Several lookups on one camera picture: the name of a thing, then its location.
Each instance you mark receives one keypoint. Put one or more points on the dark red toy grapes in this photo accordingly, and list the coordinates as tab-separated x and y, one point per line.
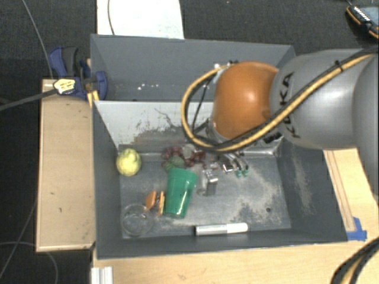
173	152

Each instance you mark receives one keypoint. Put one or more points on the clear glass cup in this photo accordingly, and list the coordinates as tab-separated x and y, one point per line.
136	221

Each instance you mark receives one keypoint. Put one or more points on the yellow-green ball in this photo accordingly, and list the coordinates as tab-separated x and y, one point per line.
128	162

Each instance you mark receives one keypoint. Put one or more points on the grey metal bin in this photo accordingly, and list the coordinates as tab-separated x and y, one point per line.
148	67

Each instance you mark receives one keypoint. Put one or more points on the black cylinder on white bracket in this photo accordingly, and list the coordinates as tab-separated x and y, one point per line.
271	138

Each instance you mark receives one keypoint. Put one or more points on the silver and white marker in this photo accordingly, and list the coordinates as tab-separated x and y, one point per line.
220	229

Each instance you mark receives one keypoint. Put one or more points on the pale wood board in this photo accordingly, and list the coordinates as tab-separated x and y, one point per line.
65	164

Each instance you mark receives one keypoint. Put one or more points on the orange toy burger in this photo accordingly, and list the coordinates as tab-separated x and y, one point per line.
154	202

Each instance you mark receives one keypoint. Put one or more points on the green plastic cup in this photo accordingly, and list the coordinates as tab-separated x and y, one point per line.
179	194

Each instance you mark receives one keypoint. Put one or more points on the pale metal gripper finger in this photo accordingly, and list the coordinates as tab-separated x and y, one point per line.
213	186
202	185

